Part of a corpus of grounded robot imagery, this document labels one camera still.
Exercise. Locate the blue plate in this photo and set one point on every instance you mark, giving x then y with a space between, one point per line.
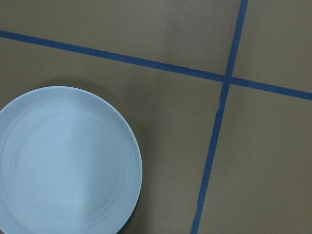
69 164

